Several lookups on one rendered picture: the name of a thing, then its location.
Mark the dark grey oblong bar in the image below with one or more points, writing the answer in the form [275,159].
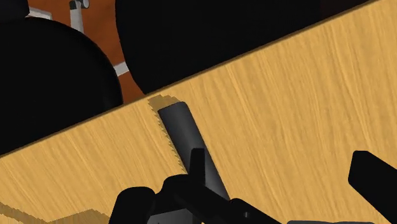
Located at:
[181,130]

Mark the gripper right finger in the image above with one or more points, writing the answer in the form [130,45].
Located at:
[372,178]

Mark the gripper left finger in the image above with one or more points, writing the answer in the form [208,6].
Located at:
[186,194]

